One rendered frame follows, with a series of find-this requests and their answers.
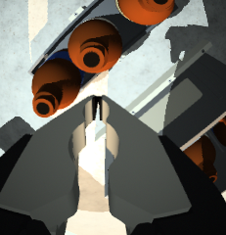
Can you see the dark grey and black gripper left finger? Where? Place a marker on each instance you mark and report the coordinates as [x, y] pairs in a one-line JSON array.
[[38, 174]]

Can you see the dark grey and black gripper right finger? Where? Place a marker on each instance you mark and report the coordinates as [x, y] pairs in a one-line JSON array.
[[152, 180]]

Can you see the black flat tray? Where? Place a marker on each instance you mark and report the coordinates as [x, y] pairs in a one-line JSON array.
[[129, 31]]

